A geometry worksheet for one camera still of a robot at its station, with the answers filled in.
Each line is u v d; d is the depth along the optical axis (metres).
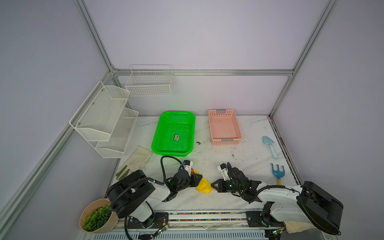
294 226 0.71
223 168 0.78
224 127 1.15
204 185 0.82
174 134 1.08
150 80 0.96
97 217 0.64
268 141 1.04
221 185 0.73
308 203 0.43
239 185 0.65
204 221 0.75
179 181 0.68
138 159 0.96
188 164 0.81
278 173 0.89
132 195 0.44
